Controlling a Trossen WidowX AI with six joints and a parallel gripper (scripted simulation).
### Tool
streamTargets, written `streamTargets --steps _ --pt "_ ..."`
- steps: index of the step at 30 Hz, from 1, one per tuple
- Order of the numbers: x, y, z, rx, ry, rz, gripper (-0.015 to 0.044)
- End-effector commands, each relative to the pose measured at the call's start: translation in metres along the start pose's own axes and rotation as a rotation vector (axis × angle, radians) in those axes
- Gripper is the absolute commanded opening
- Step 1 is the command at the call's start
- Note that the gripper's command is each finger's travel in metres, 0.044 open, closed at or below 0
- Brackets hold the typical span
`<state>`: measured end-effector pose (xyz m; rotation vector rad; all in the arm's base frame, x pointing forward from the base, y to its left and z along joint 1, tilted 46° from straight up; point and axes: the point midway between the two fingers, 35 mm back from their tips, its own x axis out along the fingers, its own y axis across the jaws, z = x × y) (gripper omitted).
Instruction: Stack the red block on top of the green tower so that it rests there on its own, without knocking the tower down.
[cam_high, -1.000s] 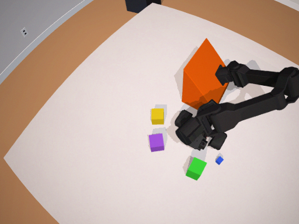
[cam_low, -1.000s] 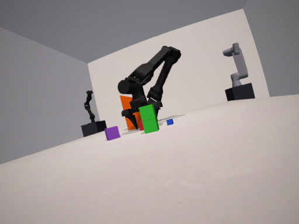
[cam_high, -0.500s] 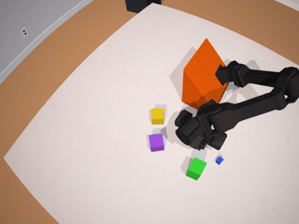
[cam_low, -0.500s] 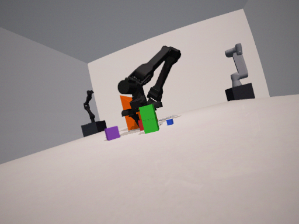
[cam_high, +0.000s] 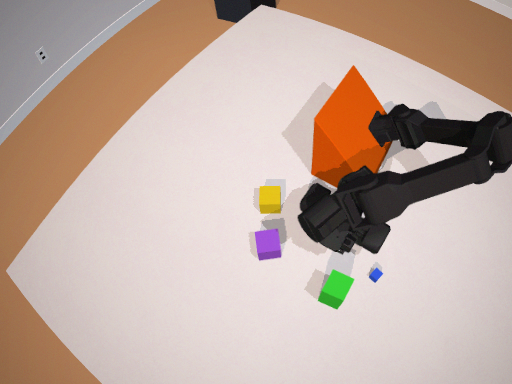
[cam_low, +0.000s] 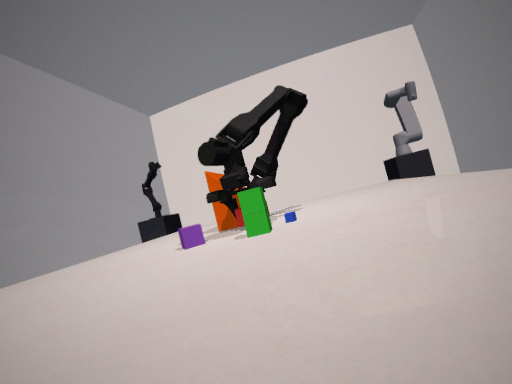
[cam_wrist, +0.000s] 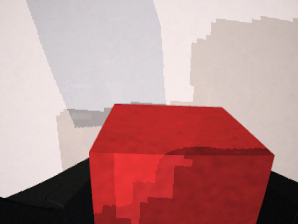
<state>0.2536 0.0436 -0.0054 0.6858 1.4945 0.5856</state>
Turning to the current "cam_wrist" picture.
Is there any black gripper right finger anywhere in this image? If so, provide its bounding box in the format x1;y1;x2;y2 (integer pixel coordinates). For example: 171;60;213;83
255;171;298;224

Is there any red block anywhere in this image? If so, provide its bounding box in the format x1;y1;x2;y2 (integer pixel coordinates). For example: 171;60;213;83
89;103;274;224

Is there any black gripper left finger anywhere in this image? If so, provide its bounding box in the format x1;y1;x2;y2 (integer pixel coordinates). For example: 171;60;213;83
0;157;94;224

